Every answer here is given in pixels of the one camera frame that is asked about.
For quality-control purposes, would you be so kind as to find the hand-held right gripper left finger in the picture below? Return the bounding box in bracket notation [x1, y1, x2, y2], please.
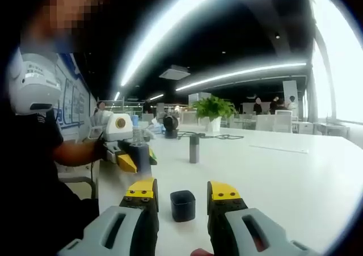
[56, 177, 159, 256]

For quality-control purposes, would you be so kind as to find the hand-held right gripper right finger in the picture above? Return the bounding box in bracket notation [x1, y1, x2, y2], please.
[206, 181, 320, 256]

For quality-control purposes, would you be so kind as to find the short cosmetic bottle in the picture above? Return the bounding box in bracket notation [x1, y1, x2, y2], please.
[188, 135, 201, 164]

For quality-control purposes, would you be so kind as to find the tall bottle's black cap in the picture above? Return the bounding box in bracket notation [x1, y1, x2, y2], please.
[169, 190, 197, 223]

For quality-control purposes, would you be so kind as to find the person's left hand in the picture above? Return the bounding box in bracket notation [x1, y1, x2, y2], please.
[93, 138, 108, 162]

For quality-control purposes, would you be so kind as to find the person's right hand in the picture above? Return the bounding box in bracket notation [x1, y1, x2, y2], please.
[190, 247, 211, 256]

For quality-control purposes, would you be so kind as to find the clear plastic bag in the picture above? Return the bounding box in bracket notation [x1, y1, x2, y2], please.
[143, 118, 165, 140]

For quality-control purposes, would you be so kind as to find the metal shelf rack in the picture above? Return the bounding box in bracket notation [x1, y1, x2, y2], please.
[96, 96, 148, 117]

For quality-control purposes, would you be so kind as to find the white table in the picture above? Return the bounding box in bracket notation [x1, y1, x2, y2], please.
[96, 122, 363, 256]

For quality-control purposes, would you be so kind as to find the green potted plant white pot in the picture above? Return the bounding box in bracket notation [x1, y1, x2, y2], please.
[192, 95, 238, 133]

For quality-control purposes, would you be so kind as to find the ceiling air conditioner unit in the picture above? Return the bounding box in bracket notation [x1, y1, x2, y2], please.
[158, 64, 191, 81]

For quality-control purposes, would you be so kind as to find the flat white sheet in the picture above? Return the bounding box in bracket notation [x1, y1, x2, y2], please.
[248, 144, 309, 154]

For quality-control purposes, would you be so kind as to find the person in black shirt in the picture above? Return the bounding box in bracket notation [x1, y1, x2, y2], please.
[0, 108, 100, 256]

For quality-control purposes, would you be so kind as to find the white chest device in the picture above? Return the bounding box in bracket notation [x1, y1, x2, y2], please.
[7, 51, 62, 117]

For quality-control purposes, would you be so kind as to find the long ceiling light strip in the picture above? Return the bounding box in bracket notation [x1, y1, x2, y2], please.
[120, 0, 242, 87]
[175, 62, 307, 92]

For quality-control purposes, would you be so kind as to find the group of white office chairs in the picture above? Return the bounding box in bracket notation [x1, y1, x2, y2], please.
[226, 110, 351, 140]

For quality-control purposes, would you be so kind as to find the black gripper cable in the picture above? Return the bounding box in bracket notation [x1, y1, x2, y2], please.
[90, 161, 96, 199]

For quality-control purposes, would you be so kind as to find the blue and white wall poster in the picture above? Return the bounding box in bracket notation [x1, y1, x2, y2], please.
[55, 53, 93, 132]

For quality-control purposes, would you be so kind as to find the long black cable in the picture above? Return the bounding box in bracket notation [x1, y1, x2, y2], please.
[177, 131, 245, 141]

